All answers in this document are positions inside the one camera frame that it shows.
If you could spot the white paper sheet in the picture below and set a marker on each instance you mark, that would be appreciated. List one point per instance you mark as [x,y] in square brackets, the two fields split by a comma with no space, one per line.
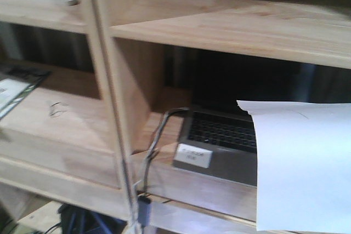
[303,150]

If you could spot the silver laptop computer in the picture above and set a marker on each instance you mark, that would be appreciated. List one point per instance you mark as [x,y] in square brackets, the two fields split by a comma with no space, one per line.
[215,121]

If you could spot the white left laptop label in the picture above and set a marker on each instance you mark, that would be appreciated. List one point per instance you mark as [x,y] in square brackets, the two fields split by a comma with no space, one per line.
[193,155]

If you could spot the light wooden shelf unit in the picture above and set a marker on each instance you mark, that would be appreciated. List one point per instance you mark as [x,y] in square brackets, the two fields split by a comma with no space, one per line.
[79,136]

